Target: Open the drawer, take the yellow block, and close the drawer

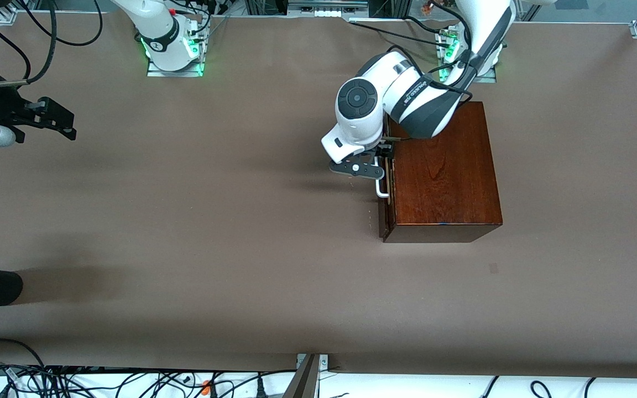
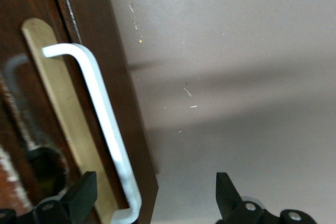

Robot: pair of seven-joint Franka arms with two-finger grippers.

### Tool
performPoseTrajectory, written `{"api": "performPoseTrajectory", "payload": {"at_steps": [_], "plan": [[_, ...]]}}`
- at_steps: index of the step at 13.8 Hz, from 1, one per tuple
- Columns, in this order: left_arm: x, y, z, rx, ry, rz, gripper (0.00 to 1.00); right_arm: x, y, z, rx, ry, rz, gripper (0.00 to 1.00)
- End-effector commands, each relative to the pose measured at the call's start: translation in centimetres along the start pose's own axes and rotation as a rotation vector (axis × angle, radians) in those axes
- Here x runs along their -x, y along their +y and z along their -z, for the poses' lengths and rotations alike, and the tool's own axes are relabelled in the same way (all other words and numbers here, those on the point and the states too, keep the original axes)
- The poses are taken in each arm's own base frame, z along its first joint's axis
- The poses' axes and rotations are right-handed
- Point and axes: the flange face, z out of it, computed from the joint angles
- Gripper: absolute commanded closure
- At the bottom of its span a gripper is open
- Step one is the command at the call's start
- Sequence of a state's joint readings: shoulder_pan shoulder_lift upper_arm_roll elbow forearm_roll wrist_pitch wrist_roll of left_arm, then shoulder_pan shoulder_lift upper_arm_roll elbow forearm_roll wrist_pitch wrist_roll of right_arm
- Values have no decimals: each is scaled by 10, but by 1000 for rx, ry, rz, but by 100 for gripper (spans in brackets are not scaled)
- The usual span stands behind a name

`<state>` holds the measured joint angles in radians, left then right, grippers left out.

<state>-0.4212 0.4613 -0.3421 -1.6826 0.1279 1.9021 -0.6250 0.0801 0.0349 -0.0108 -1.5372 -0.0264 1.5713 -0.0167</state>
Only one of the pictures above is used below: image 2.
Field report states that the dark brown wooden cabinet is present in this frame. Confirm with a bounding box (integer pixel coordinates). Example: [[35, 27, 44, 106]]
[[47, 0, 160, 224]]

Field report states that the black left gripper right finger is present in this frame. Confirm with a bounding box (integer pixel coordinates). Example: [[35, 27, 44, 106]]
[[216, 172, 318, 224]]

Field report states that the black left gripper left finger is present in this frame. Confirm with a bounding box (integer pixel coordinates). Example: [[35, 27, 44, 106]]
[[0, 171, 98, 224]]

